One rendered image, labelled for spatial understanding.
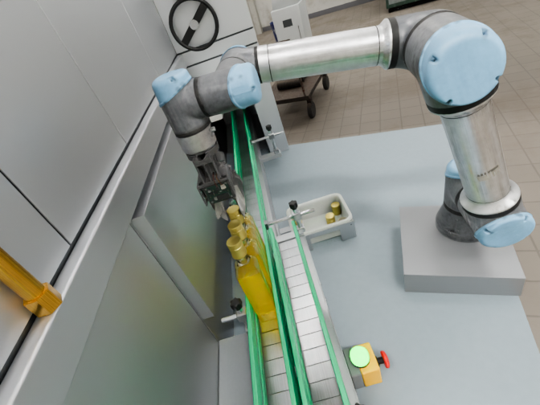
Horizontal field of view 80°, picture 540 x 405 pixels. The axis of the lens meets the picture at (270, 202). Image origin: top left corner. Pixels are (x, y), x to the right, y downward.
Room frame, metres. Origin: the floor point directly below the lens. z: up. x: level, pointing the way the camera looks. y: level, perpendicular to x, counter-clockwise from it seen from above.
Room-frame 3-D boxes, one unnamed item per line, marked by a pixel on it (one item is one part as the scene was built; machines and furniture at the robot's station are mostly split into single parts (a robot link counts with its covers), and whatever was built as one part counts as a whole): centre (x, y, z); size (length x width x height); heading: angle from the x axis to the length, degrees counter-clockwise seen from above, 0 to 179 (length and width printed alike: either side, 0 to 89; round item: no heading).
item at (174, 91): (0.65, 0.09, 1.45); 0.09 x 0.08 x 0.11; 75
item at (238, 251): (0.55, 0.11, 1.14); 0.04 x 0.04 x 0.04
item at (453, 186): (0.63, -0.53, 1.00); 0.13 x 0.12 x 0.14; 165
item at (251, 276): (0.55, 0.11, 0.99); 0.06 x 0.06 x 0.21; 86
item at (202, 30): (1.64, 0.03, 1.49); 0.21 x 0.05 x 0.21; 85
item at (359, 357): (0.38, -0.07, 0.84); 0.05 x 0.05 x 0.03
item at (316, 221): (0.92, -0.15, 0.80); 0.22 x 0.17 x 0.09; 85
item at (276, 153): (1.45, -0.10, 0.90); 0.17 x 0.05 x 0.23; 85
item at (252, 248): (0.61, 0.10, 0.99); 0.06 x 0.06 x 0.21; 86
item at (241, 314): (0.52, 0.18, 0.94); 0.07 x 0.04 x 0.13; 85
